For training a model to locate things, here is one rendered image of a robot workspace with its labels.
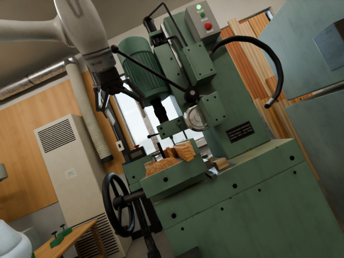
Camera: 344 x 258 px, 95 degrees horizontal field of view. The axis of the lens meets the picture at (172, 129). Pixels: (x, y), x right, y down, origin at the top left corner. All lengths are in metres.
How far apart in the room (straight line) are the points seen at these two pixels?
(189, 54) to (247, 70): 1.73
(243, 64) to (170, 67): 1.69
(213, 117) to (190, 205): 0.32
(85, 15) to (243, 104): 0.65
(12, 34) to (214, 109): 0.67
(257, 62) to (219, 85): 1.70
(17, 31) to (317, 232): 1.17
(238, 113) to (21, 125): 2.91
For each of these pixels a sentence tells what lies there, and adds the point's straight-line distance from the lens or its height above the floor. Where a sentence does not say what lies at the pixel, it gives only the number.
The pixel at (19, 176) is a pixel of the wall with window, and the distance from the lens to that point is 3.15.
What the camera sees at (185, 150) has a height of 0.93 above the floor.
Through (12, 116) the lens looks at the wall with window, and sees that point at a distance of 3.25.
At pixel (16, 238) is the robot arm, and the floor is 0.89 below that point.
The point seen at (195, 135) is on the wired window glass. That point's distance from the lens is 2.22.
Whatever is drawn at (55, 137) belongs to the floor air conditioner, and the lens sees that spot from 2.40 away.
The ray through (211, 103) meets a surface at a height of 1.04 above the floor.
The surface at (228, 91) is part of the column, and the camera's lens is 0.78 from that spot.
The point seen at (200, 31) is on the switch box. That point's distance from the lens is 0.80.
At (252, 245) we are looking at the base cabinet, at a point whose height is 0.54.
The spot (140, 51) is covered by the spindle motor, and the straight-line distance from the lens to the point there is 0.83.
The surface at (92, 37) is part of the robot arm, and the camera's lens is 0.56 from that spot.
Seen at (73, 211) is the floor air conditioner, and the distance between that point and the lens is 2.39.
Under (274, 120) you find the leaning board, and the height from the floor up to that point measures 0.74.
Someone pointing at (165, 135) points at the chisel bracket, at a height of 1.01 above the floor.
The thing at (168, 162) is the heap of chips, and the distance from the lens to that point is 0.53.
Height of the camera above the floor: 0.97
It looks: 5 degrees up
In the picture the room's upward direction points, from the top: 24 degrees counter-clockwise
